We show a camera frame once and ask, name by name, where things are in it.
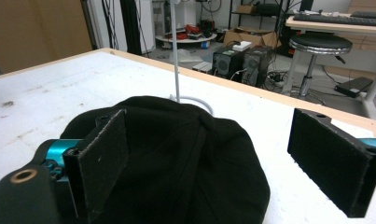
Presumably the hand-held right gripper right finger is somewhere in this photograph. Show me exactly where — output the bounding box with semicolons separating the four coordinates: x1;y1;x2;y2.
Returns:
286;107;376;218

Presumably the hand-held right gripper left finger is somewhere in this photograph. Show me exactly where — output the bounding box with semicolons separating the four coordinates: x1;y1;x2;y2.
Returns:
63;108;130;219

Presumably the black cloth bag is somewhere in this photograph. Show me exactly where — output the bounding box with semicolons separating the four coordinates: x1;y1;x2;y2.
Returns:
60;95;272;224

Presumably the white metal hat stand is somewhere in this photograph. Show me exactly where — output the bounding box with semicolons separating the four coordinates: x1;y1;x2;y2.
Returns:
169;0;215;117

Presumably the flat black device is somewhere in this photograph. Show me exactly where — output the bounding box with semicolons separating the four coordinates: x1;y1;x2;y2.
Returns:
333;77;374;98

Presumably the black round stool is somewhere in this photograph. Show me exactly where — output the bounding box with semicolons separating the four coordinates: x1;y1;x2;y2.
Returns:
282;32;354;98

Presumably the grey computer tower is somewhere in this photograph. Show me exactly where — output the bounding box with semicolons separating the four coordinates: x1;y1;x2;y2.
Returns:
242;46;274;88

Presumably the light wooden desk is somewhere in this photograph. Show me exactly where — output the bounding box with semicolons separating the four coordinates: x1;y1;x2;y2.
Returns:
284;11;376;121

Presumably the black keyboard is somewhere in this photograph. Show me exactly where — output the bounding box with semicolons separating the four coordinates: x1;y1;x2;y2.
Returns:
292;13;376;27

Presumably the black computer tower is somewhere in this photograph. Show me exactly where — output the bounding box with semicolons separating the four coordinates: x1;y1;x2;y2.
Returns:
212;46;247;82

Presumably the brown wooden panel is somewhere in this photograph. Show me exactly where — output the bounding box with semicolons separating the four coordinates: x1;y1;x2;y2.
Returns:
0;0;93;76

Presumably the white power adapter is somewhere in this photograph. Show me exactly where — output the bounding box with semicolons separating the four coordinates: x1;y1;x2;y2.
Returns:
231;40;253;52

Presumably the open cardboard box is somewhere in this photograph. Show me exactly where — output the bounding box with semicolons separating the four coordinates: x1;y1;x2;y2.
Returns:
222;27;280;49

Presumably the round white platform with clutter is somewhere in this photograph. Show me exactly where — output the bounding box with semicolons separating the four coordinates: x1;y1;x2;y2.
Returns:
155;19;218;50

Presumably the black metal shelf rack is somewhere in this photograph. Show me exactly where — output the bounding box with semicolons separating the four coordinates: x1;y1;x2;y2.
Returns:
228;0;301;32

